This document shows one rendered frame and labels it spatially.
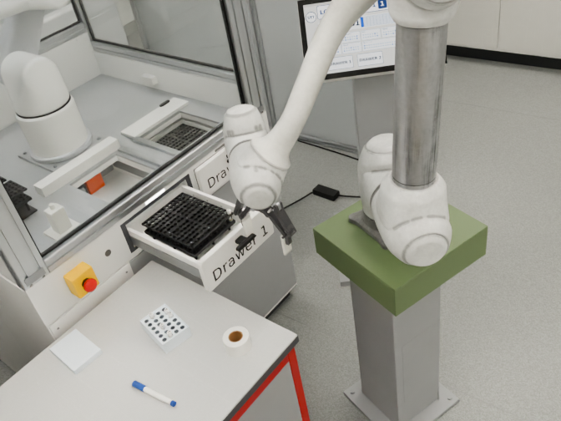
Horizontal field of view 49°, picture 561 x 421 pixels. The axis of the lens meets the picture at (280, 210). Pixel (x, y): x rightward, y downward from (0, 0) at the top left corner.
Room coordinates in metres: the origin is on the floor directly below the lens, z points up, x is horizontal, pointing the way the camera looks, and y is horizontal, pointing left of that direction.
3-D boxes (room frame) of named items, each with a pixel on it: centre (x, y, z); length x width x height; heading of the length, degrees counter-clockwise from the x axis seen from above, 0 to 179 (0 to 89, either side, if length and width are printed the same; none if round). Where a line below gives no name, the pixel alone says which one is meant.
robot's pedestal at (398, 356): (1.32, -0.31, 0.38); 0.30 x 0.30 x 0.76; 28
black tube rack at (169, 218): (1.46, 0.28, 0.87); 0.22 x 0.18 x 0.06; 45
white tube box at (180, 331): (1.15, 0.37, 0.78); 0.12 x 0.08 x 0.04; 34
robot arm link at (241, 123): (1.26, 0.05, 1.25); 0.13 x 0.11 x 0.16; 2
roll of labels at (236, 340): (1.06, 0.18, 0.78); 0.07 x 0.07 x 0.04
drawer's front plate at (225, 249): (1.32, 0.14, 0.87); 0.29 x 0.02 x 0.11; 135
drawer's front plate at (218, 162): (1.77, 0.14, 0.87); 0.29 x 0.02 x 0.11; 135
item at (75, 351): (1.14, 0.62, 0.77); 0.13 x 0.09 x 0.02; 41
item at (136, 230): (1.47, 0.29, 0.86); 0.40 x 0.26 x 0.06; 45
